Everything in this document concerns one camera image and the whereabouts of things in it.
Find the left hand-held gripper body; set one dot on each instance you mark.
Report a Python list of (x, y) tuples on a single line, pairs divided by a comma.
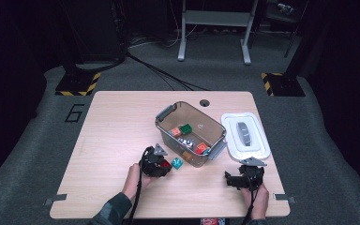
[(151, 162)]

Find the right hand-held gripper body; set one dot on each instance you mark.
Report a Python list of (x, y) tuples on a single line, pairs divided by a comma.
[(250, 175)]

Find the red toy block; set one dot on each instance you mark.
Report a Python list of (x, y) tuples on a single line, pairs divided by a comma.
[(201, 146), (166, 163)]

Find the orange toy block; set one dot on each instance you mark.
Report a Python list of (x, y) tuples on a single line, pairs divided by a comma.
[(186, 155)]

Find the white toy ambulance car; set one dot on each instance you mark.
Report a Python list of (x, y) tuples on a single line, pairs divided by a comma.
[(186, 143)]

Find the salmon toy block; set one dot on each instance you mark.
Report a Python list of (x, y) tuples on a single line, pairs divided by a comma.
[(175, 132)]

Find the cyan toy block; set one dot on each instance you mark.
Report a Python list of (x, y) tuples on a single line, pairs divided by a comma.
[(206, 152)]

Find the green toy block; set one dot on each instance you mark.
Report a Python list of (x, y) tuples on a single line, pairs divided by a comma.
[(186, 128)]

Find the clear brown storage box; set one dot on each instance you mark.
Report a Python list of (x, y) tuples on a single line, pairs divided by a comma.
[(197, 120)]

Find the person's left hand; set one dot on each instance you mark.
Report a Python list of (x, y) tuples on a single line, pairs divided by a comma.
[(134, 182)]

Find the person's right hand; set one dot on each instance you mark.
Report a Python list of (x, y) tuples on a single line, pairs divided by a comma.
[(259, 203)]

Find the white box lid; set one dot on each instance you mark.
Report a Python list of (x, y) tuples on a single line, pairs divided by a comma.
[(256, 146)]

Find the red packet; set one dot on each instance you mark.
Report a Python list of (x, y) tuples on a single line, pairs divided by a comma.
[(211, 222)]

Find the black striped stand base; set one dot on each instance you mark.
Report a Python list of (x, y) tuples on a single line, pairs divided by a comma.
[(286, 86), (75, 84)]

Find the black cabinet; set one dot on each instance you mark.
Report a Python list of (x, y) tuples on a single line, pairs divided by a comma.
[(93, 31)]

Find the grey device on shelf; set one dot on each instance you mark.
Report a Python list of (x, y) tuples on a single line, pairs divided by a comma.
[(285, 7)]

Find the grey table bracket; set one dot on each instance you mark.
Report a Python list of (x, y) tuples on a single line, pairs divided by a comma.
[(284, 197), (56, 198)]

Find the white desk frame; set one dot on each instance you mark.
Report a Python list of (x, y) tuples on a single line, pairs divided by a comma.
[(215, 18)]

